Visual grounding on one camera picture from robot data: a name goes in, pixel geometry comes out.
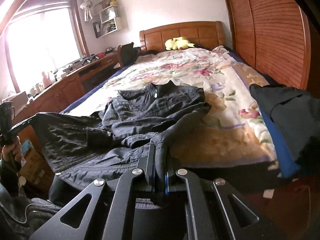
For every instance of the window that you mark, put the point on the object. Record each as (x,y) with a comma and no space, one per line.
(42,36)

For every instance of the yellow plush toy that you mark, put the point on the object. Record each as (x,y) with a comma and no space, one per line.
(179,43)

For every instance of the blue cloth on bed edge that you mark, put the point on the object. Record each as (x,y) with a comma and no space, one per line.
(287,166)

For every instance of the wooden chair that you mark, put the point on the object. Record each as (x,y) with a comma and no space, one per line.
(126,54)

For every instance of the floral bed blanket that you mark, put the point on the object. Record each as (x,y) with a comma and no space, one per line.
(233,132)

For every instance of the left hand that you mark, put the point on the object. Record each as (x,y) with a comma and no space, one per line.
(13,150)

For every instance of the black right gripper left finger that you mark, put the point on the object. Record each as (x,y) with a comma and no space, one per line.
(147,164)

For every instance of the black jacket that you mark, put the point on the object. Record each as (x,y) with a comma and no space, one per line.
(80,149)

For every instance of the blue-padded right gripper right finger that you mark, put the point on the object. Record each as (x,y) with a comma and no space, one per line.
(174,178)

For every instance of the wooden desk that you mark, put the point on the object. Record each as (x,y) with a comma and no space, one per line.
(63,93)

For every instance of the wooden wardrobe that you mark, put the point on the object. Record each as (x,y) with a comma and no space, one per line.
(276,38)

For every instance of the dark clothes pile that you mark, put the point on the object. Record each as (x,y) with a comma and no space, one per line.
(295,113)

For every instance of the white wall shelf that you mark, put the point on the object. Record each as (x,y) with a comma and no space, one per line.
(109,21)

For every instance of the tied white curtain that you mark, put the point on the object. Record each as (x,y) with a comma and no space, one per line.
(86,7)

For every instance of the wooden headboard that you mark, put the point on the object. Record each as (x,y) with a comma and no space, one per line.
(207,34)

